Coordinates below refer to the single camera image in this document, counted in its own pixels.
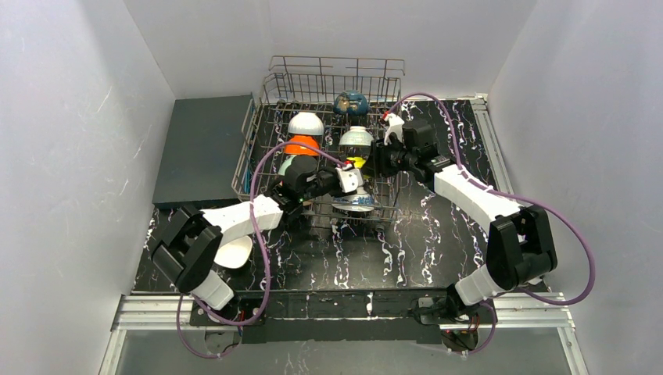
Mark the orange rimmed white bowl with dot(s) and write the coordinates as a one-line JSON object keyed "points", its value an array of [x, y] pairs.
{"points": [[301, 144]]}

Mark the green bowl dark exterior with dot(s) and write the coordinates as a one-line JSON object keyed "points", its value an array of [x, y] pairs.
{"points": [[356, 143]]}

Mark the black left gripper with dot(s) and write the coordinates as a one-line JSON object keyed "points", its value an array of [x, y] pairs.
{"points": [[335, 183]]}

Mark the celadon green bowl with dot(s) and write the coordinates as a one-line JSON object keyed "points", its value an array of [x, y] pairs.
{"points": [[285, 165]]}

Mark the yellow bowl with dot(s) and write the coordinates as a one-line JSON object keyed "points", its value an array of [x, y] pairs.
{"points": [[356, 161]]}

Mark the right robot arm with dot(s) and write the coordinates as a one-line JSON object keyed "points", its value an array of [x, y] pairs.
{"points": [[520, 245]]}

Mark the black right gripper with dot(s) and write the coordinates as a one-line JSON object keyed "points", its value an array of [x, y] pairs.
{"points": [[386, 160]]}

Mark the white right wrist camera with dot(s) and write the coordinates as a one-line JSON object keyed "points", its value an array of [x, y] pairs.
{"points": [[394, 130]]}

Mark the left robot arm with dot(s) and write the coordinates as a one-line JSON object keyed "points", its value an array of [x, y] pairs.
{"points": [[184, 251]]}

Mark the white square bowl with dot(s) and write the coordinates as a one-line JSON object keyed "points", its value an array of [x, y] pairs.
{"points": [[234, 254]]}

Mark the white bowl blue band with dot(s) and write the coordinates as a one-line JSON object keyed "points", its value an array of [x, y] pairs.
{"points": [[306, 123]]}

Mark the dark grey flat box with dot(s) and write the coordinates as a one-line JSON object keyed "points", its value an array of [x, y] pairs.
{"points": [[201, 152]]}

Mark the blue patterned bowl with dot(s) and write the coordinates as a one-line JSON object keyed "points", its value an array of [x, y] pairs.
{"points": [[360, 201]]}

